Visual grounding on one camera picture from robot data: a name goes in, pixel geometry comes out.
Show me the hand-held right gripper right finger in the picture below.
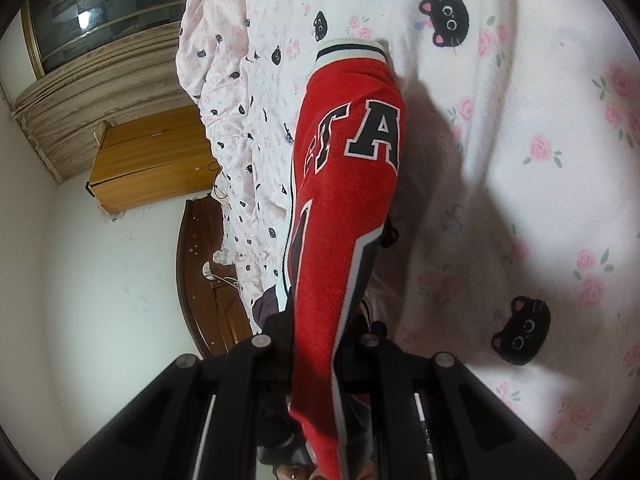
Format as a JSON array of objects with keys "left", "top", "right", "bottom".
[{"left": 334, "top": 317, "right": 586, "bottom": 480}]

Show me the dark purple cloth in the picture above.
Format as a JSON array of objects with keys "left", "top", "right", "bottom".
[{"left": 251, "top": 284, "right": 296, "bottom": 336}]

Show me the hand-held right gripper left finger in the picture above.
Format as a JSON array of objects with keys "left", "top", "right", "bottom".
[{"left": 55, "top": 310, "right": 296, "bottom": 480}]

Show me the white charger cable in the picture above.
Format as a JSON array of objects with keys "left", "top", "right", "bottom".
[{"left": 201, "top": 247, "right": 244, "bottom": 291}]

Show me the tan curtain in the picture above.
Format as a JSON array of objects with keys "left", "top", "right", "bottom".
[{"left": 10, "top": 22, "right": 201, "bottom": 183}]

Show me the brown wooden headboard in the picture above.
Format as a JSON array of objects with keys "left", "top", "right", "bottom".
[{"left": 177, "top": 192, "right": 256, "bottom": 358}]

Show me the wooden nightstand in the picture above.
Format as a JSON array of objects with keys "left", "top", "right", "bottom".
[{"left": 85, "top": 105, "right": 223, "bottom": 216}]

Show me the dark window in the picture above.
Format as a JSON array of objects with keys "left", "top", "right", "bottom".
[{"left": 22, "top": 0, "right": 188, "bottom": 81}]

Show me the pink cat print blanket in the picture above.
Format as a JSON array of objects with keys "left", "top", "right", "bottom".
[{"left": 175, "top": 0, "right": 640, "bottom": 480}]

